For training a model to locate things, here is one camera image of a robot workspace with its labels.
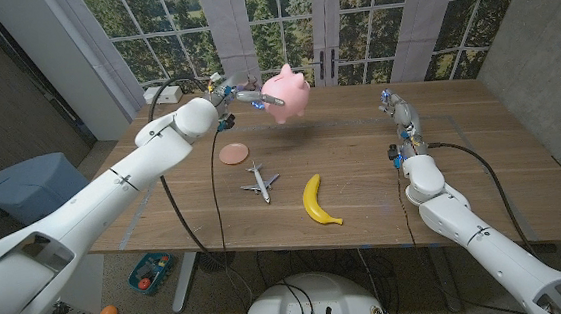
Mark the grey table leg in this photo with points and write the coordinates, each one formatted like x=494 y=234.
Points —
x=449 y=294

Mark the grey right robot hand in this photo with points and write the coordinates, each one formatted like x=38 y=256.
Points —
x=402 y=114

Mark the pink plastic piggy bank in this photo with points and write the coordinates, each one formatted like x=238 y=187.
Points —
x=288 y=93

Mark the dark round floor fan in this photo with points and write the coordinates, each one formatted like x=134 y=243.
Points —
x=213 y=262

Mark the teal toy box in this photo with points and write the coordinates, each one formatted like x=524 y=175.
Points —
x=150 y=273

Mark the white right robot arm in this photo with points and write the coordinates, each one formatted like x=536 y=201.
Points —
x=467 y=232

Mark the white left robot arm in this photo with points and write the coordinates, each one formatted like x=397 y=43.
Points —
x=88 y=202

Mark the yellow banana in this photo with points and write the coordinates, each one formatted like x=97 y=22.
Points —
x=312 y=199

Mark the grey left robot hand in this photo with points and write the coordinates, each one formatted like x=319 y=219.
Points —
x=240 y=95

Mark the grey toy plane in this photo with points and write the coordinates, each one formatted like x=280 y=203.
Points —
x=261 y=183

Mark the white robot torso base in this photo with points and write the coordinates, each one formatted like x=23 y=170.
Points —
x=282 y=302

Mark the white rectangular box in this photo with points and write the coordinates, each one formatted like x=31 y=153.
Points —
x=162 y=94

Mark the white table leg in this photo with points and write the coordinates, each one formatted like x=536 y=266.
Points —
x=185 y=285

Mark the pink round plate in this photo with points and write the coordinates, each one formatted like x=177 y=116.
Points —
x=234 y=153

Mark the printed window backdrop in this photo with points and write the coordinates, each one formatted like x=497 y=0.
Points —
x=375 y=19

